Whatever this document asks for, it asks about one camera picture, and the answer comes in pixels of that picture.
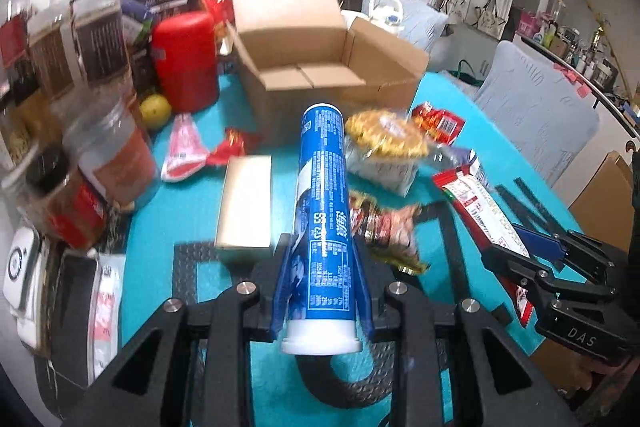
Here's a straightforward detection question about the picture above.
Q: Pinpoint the clear jar orange label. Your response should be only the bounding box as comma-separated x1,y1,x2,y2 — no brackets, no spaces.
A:
63,95,158,212

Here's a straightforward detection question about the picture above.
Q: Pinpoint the red yellow snack packet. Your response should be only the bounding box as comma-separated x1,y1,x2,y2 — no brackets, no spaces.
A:
411,102,465,145

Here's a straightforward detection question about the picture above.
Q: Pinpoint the gold rectangular box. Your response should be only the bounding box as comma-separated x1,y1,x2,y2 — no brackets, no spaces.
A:
215,155,272,258

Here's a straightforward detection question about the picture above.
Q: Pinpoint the red white snack bar packet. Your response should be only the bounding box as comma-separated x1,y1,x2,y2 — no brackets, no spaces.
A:
432,166,536,327

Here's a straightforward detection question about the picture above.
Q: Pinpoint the yellow puffed snack bag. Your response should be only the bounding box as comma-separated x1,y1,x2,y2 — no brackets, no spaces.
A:
345,109,434,197

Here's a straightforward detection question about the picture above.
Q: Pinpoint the teal table mat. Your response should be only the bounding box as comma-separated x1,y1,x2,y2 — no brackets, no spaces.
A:
117,70,586,427

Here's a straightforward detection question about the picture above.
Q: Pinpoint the white round device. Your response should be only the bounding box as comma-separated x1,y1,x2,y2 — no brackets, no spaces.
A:
2,227,40,311

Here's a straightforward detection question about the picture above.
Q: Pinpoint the yellow lemon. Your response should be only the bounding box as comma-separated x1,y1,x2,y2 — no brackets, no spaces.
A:
140,94,172,131

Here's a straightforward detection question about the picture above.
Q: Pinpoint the dark jar red label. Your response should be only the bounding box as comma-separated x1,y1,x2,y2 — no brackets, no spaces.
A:
25,144,108,251

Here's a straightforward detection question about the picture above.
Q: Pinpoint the grey cushioned chair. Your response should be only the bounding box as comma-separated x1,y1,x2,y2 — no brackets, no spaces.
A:
475,41,600,185

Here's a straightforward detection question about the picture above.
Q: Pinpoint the brown box right edge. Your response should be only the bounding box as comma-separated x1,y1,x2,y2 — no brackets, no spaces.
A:
570,152,634,251

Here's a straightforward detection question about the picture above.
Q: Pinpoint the open cardboard box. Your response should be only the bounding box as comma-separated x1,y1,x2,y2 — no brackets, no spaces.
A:
229,0,428,145

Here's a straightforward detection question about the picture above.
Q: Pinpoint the blue cylindrical snack tube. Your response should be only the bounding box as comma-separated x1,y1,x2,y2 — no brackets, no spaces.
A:
281,103,362,357

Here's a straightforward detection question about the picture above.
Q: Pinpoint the small red snack packet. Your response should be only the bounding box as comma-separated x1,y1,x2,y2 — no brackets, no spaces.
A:
206,127,262,167

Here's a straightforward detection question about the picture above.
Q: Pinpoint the red plastic canister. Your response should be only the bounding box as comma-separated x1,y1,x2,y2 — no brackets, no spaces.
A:
151,11,219,113

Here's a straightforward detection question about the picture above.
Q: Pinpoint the brown gold snack packet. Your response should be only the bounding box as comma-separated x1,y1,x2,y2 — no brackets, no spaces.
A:
349,190,430,275

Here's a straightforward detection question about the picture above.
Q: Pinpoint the pink white snack packet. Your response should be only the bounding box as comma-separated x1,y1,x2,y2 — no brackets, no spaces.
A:
160,114,209,183

